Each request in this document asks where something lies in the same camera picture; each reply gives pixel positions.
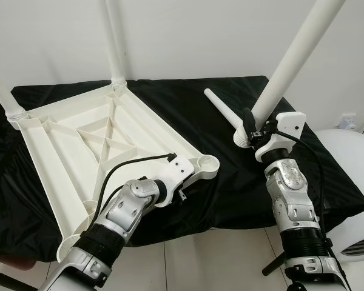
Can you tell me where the white plastic table leg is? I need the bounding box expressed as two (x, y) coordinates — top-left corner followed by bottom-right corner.
(204, 88), (247, 132)
(0, 61), (29, 123)
(103, 0), (129, 89)
(234, 0), (346, 150)

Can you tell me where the white plastic children table top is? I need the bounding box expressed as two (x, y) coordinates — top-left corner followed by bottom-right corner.
(15, 81), (223, 261)

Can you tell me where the black cloth table cover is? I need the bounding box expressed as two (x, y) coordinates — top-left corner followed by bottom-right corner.
(0, 76), (364, 263)

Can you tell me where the white rounded object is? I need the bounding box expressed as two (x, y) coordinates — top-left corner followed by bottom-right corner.
(318, 127), (364, 259)

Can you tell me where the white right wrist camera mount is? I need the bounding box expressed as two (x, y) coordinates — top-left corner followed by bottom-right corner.
(255, 112), (306, 162)

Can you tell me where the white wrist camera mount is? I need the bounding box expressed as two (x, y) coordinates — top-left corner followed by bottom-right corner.
(255, 112), (306, 162)
(152, 155), (195, 204)

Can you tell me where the white wall plug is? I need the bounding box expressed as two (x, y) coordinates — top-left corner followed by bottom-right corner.
(337, 114), (359, 132)

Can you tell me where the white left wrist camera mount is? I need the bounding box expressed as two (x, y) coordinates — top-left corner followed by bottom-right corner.
(152, 155), (195, 204)

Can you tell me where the black table frame bar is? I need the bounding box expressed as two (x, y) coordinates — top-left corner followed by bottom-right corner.
(0, 270), (41, 291)

